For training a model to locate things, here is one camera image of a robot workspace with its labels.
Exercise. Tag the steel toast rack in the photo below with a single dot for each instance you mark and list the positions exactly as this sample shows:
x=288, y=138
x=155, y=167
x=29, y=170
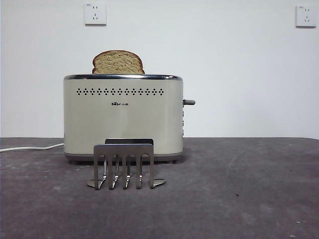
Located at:
x=123, y=150

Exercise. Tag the white wall socket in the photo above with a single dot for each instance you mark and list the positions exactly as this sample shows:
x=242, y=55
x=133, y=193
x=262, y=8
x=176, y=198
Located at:
x=95, y=14
x=306, y=16

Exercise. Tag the brown bread slice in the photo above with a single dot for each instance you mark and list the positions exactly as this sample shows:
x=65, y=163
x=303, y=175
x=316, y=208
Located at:
x=118, y=63

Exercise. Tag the grey toaster lever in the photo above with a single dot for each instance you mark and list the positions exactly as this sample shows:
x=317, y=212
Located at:
x=190, y=102

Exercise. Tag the beige steel toaster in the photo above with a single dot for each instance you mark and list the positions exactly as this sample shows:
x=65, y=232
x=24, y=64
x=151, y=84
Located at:
x=124, y=119

